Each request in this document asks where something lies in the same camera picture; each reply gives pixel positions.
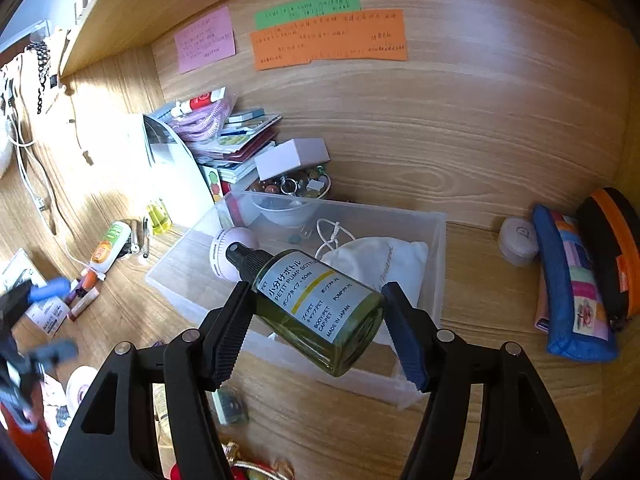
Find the white photo booklet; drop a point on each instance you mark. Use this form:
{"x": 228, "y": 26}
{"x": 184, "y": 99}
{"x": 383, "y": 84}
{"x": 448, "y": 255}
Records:
{"x": 167, "y": 145}

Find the red and white tube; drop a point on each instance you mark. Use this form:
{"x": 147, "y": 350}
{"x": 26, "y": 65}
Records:
{"x": 197, "y": 102}

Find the metal clips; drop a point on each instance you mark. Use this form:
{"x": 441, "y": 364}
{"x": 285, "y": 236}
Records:
{"x": 137, "y": 240}

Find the white tube orange green label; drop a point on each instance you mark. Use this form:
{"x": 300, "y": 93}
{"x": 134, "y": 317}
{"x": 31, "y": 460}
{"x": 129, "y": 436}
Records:
{"x": 107, "y": 250}

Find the white bowl of beads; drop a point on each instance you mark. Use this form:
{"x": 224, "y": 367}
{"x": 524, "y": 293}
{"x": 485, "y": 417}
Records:
{"x": 280, "y": 212}

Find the white tape roll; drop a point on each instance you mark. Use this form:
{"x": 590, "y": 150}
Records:
{"x": 80, "y": 385}

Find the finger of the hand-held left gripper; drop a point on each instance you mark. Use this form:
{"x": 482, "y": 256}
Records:
{"x": 50, "y": 290}
{"x": 55, "y": 350}

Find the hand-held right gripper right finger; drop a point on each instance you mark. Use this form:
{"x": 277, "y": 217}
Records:
{"x": 406, "y": 345}

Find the stack of booklets and cards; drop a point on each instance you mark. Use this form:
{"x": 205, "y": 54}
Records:
{"x": 240, "y": 145}

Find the clear plastic storage bin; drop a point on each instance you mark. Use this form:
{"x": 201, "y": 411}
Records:
{"x": 190, "y": 265}

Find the pink round compact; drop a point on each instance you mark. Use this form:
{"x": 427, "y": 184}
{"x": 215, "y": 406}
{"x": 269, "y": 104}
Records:
{"x": 220, "y": 260}

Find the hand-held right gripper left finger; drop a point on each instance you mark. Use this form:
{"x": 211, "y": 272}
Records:
{"x": 227, "y": 340}

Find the fruit print card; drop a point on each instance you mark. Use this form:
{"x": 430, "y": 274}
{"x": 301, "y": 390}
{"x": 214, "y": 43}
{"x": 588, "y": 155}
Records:
{"x": 214, "y": 185}

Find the black and orange case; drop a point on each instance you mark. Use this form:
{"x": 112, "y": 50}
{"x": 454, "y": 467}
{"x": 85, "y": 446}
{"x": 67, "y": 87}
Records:
{"x": 612, "y": 250}

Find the green pump bottle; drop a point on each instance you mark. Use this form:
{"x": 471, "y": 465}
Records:
{"x": 320, "y": 310}

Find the pink sticky note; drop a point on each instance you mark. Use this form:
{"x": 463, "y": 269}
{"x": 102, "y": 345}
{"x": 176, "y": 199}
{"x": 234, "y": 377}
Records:
{"x": 205, "y": 40}

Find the beige labelled tube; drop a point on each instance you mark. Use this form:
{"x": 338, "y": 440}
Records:
{"x": 161, "y": 410}

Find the small white box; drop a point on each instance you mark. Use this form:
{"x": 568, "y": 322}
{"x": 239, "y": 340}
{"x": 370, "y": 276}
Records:
{"x": 290, "y": 157}

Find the white round earbud case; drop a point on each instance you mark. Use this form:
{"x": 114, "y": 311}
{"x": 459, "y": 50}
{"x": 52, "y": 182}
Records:
{"x": 517, "y": 240}

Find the green paper note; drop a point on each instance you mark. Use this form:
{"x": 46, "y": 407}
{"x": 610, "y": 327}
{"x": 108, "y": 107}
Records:
{"x": 305, "y": 10}

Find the small yellow liquid bottle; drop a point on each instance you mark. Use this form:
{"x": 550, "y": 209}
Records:
{"x": 160, "y": 217}

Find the blue patchwork pencil case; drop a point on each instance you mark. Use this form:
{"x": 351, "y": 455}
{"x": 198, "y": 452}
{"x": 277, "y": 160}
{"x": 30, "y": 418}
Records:
{"x": 570, "y": 300}

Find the small green packet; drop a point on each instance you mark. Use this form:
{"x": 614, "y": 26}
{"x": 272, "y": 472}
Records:
{"x": 231, "y": 405}

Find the wooden desktop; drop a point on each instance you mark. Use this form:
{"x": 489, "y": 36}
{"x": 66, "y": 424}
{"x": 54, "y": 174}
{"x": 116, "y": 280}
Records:
{"x": 490, "y": 400}

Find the orange paper note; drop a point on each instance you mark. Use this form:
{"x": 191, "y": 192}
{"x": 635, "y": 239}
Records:
{"x": 330, "y": 45}

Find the wooden shelf board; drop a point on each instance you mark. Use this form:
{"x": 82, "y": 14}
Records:
{"x": 150, "y": 5}

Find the lip balm sticks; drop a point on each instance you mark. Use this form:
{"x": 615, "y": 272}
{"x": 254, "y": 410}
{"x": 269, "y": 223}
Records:
{"x": 84, "y": 292}

